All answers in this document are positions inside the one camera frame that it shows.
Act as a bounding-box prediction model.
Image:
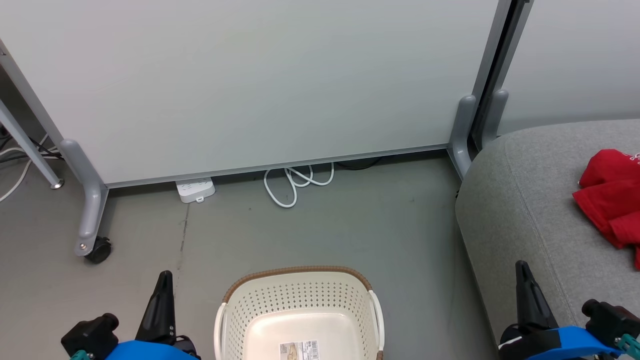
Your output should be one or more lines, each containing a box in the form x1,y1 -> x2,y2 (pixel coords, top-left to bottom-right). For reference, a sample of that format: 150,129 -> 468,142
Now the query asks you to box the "black floor cable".
334,157 -> 382,171

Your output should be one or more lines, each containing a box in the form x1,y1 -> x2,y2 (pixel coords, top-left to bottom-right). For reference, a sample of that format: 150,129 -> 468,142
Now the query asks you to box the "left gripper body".
102,334 -> 202,360

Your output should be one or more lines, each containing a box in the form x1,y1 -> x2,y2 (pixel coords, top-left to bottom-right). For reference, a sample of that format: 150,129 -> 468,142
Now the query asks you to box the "narrow white partition panel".
492,0 -> 640,136

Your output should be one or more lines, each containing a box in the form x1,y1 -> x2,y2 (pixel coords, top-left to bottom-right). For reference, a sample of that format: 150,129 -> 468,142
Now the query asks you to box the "white power strip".
175,177 -> 216,204

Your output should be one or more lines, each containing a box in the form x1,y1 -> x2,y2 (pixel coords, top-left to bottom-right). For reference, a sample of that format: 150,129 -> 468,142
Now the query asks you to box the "white power cable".
0,134 -> 51,203

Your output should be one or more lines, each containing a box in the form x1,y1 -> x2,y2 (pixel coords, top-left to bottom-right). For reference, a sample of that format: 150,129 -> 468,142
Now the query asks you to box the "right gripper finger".
515,260 -> 559,331

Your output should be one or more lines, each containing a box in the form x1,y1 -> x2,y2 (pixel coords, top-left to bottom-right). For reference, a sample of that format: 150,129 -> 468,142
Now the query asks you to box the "red fleece garment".
572,148 -> 640,271

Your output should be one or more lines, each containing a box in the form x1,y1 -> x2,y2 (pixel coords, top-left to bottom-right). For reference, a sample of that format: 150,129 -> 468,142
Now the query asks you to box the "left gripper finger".
135,270 -> 176,346

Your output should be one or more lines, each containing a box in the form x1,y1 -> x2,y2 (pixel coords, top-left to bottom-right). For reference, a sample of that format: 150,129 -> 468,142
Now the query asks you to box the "wide white partition panel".
0,0 -> 516,190

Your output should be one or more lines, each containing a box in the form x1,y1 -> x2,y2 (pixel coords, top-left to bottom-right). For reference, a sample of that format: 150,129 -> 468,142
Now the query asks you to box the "grey partition foot with caster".
59,139 -> 110,257

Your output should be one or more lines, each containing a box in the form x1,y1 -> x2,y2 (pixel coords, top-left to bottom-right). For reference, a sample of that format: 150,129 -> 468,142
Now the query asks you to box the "coiled white cable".
263,162 -> 335,209

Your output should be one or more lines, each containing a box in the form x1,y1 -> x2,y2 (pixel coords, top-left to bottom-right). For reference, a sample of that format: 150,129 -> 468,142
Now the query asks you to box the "cream perforated laundry basket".
214,265 -> 386,360

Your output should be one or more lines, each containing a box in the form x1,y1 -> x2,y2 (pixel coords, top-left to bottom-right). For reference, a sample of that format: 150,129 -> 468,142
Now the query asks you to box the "black caster wheel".
84,236 -> 113,265

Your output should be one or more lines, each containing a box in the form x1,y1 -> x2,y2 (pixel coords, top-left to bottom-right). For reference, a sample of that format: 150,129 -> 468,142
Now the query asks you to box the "grey fabric sofa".
455,119 -> 640,346

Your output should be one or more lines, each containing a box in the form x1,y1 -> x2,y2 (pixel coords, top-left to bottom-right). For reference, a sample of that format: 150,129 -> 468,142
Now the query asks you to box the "grey metal table leg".
0,97 -> 65,190

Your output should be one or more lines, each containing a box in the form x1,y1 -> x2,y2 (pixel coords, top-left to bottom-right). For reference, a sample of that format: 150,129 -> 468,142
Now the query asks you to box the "paper label sticker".
279,340 -> 321,360

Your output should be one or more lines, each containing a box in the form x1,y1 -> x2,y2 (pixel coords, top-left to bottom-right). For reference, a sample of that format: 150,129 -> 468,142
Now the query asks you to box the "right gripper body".
498,322 -> 628,360

